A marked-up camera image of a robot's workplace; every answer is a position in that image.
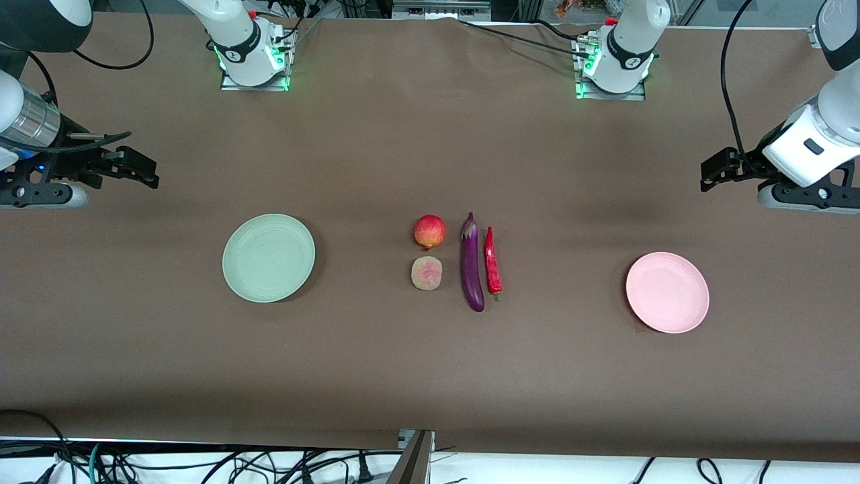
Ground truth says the red chili pepper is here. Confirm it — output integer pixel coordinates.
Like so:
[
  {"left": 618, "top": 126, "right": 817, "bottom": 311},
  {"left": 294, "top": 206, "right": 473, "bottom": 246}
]
[{"left": 484, "top": 227, "right": 503, "bottom": 301}]

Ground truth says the purple eggplant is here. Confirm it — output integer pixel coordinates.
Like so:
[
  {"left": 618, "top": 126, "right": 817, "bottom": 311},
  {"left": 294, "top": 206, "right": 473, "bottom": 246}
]
[{"left": 460, "top": 212, "right": 486, "bottom": 313}]

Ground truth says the red pomegranate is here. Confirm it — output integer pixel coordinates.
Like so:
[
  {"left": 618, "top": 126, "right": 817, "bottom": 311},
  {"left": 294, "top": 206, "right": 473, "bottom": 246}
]
[{"left": 413, "top": 214, "right": 447, "bottom": 250}]

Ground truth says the pink beige peach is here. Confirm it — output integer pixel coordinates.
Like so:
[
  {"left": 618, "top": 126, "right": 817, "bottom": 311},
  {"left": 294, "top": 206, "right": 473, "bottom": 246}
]
[{"left": 411, "top": 256, "right": 443, "bottom": 291}]

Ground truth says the pink round plate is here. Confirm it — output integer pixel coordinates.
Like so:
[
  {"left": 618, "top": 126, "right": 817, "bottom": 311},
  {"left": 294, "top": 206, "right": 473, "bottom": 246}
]
[{"left": 626, "top": 252, "right": 710, "bottom": 335}]

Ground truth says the light green round plate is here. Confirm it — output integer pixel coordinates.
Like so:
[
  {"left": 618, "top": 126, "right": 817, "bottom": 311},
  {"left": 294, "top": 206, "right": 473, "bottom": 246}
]
[{"left": 222, "top": 214, "right": 316, "bottom": 304}]

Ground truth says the brown table cloth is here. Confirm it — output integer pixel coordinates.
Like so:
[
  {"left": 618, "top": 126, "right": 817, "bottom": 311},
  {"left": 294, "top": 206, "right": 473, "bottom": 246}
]
[{"left": 0, "top": 12, "right": 860, "bottom": 465}]

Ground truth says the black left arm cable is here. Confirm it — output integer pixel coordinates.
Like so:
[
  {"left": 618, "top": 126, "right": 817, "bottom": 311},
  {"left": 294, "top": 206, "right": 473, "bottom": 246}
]
[{"left": 720, "top": 0, "right": 759, "bottom": 165}]

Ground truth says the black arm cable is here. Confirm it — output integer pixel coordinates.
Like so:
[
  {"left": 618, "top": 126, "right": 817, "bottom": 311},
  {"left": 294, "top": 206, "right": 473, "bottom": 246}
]
[
  {"left": 720, "top": 0, "right": 759, "bottom": 165},
  {"left": 27, "top": 0, "right": 156, "bottom": 145}
]

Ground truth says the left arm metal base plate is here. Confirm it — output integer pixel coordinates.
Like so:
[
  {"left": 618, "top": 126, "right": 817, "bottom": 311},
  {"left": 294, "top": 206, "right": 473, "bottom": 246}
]
[{"left": 573, "top": 37, "right": 648, "bottom": 102}]

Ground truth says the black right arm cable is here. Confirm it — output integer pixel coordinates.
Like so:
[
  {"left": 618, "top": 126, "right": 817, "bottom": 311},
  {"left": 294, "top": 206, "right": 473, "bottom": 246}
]
[{"left": 27, "top": 0, "right": 156, "bottom": 145}]

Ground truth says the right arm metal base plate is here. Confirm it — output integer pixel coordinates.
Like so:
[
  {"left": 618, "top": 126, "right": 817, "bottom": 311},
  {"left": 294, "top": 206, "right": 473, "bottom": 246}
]
[{"left": 220, "top": 27, "right": 292, "bottom": 92}]

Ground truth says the long black table cable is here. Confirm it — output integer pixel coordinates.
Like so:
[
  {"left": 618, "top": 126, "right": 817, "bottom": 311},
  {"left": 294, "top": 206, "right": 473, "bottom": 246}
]
[{"left": 459, "top": 19, "right": 593, "bottom": 61}]

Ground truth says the thick black looped floor cable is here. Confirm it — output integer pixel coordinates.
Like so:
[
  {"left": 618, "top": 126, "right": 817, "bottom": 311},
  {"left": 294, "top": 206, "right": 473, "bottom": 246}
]
[{"left": 0, "top": 409, "right": 71, "bottom": 484}]

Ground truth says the black tangled floor cable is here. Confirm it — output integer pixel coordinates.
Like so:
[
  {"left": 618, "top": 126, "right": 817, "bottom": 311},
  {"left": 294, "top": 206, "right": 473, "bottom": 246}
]
[{"left": 101, "top": 445, "right": 404, "bottom": 484}]

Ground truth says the aluminium frame rail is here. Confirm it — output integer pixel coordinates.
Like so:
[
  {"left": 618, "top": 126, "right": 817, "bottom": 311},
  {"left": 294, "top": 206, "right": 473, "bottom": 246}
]
[{"left": 392, "top": 0, "right": 492, "bottom": 21}]

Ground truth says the metal camera post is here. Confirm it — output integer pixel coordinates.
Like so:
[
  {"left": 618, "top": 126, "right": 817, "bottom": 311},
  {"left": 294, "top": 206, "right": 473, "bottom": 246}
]
[{"left": 387, "top": 429, "right": 436, "bottom": 484}]

